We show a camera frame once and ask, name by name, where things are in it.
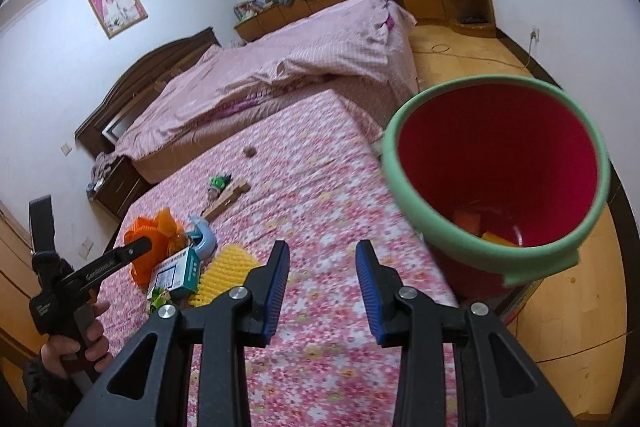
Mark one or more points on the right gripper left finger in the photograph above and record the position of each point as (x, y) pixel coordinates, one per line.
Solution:
(148, 382)

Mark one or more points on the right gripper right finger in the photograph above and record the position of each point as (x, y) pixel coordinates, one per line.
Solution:
(497, 383)

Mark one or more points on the yellow foam fruit net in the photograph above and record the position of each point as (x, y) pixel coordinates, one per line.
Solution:
(229, 269)

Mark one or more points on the green mosquito coil packet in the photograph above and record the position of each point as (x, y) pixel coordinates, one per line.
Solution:
(157, 298)

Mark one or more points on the white blue medicine box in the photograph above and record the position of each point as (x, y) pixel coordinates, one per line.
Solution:
(178, 274)

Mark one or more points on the blue curved plastic hook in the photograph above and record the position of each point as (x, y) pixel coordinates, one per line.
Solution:
(203, 240)

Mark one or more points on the orange plastic bag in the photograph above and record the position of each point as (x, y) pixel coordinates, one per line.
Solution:
(167, 238)

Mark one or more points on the person's left hand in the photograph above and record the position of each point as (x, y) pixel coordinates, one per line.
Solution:
(57, 347)

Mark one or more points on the wooden wardrobe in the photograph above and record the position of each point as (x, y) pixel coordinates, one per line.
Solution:
(20, 341)

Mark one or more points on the wooden block piece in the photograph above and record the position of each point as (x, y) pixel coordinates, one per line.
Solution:
(225, 200)

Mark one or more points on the dark wooden nightstand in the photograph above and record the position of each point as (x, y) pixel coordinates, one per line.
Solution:
(121, 187)

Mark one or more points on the clothes on nightstand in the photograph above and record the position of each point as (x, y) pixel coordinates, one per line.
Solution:
(101, 169)

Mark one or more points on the red bin green rim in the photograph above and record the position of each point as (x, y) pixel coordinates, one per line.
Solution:
(504, 176)

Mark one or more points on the pink floral tablecloth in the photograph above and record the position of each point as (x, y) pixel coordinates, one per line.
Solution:
(316, 184)

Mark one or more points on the brown walnut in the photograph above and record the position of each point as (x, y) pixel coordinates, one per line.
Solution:
(249, 151)

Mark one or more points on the wooden bed with headboard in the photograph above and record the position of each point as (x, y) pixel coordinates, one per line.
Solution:
(200, 106)

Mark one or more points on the pink quilt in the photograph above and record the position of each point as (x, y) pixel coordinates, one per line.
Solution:
(280, 66)

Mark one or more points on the framed wedding photo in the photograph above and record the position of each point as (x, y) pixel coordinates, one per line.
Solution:
(115, 16)

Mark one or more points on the green toy keychain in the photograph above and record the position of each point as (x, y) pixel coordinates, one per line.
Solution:
(217, 184)

